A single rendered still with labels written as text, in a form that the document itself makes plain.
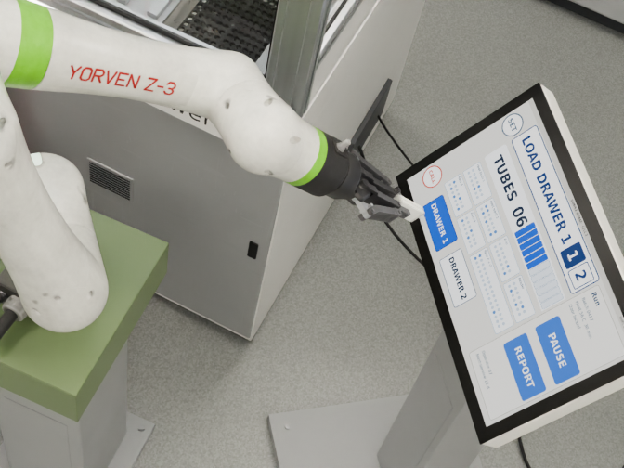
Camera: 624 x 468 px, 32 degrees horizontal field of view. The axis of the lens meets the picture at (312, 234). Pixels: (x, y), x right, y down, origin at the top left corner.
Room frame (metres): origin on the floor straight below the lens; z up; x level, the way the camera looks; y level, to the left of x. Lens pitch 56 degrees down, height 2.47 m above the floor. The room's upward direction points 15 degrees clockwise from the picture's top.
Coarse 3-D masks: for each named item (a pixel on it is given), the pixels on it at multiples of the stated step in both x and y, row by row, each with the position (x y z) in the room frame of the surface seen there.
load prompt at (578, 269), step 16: (528, 144) 1.19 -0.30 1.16; (544, 144) 1.18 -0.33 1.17; (528, 160) 1.16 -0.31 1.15; (544, 160) 1.15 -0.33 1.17; (528, 176) 1.14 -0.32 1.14; (544, 176) 1.13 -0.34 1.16; (544, 192) 1.10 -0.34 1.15; (560, 192) 1.10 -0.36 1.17; (544, 208) 1.08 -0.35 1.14; (560, 208) 1.07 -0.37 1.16; (544, 224) 1.05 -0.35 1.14; (560, 224) 1.05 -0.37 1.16; (576, 224) 1.04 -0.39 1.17; (560, 240) 1.02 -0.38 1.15; (576, 240) 1.01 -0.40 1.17; (560, 256) 1.00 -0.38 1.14; (576, 256) 0.99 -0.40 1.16; (576, 272) 0.97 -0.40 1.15; (592, 272) 0.96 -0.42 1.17; (576, 288) 0.94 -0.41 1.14
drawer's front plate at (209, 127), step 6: (162, 108) 1.33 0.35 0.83; (168, 108) 1.32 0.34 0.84; (174, 114) 1.32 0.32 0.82; (180, 114) 1.32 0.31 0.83; (186, 114) 1.31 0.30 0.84; (192, 114) 1.31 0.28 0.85; (186, 120) 1.31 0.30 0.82; (192, 120) 1.31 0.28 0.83; (198, 126) 1.31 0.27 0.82; (204, 126) 1.31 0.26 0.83; (210, 126) 1.30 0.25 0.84; (210, 132) 1.30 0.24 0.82; (216, 132) 1.30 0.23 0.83; (222, 138) 1.30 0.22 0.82
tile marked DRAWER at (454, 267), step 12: (456, 252) 1.04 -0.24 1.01; (444, 264) 1.03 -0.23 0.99; (456, 264) 1.02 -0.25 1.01; (444, 276) 1.01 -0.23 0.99; (456, 276) 1.00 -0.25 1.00; (468, 276) 1.00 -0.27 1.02; (456, 288) 0.98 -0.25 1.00; (468, 288) 0.98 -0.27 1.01; (456, 300) 0.96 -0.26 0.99; (468, 300) 0.96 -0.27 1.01
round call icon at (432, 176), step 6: (438, 162) 1.21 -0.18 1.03; (426, 168) 1.20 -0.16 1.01; (432, 168) 1.20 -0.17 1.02; (438, 168) 1.20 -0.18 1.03; (420, 174) 1.20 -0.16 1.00; (426, 174) 1.19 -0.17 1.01; (432, 174) 1.19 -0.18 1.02; (438, 174) 1.19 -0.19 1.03; (426, 180) 1.18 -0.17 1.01; (432, 180) 1.18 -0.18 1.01; (438, 180) 1.17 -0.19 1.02; (444, 180) 1.17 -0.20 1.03; (426, 186) 1.17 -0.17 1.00; (432, 186) 1.17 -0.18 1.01; (426, 192) 1.16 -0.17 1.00
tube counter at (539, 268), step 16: (528, 208) 1.08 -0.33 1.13; (512, 224) 1.07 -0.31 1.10; (528, 224) 1.06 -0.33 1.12; (528, 240) 1.03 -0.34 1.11; (528, 256) 1.01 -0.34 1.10; (544, 256) 1.00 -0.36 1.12; (528, 272) 0.98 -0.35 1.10; (544, 272) 0.98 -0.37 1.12; (544, 288) 0.95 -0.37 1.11; (560, 288) 0.95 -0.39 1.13; (544, 304) 0.93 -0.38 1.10
